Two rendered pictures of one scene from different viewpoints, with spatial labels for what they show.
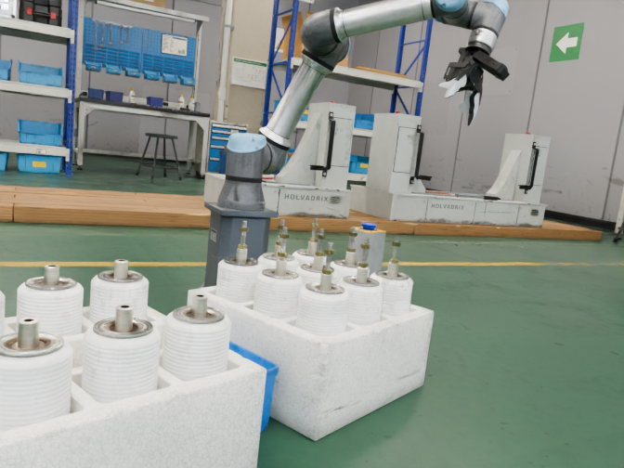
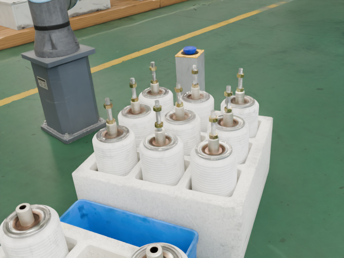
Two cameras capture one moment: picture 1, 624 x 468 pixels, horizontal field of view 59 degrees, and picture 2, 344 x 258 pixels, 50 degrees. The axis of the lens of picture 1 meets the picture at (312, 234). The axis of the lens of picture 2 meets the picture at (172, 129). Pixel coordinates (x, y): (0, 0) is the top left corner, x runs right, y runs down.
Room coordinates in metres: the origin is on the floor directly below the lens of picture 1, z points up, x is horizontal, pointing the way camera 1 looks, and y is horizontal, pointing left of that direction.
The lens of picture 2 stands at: (0.43, 0.21, 0.66)
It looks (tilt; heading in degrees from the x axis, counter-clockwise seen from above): 29 degrees down; 344
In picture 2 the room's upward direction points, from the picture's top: 4 degrees counter-clockwise
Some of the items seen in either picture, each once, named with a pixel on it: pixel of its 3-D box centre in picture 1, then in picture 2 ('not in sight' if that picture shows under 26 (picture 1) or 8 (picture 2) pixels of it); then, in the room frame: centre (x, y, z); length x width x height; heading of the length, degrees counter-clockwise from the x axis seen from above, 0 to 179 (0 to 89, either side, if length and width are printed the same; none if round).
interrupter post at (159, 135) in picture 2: (280, 267); (159, 136); (1.09, 0.05, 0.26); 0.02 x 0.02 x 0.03
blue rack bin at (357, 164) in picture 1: (354, 163); not in sight; (6.95, -0.43, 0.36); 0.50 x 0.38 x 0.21; 26
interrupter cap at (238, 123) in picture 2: (361, 281); (228, 123); (1.11, -0.11, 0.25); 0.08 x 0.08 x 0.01
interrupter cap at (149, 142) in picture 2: (279, 274); (160, 141); (1.09, 0.05, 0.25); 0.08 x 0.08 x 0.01
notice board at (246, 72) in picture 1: (249, 73); not in sight; (7.55, 1.06, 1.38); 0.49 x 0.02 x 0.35; 118
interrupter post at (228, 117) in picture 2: (361, 275); (228, 117); (1.11, -0.11, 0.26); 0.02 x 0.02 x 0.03
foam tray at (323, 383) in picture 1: (309, 339); (183, 171); (1.18, -0.02, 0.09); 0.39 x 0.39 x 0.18; 50
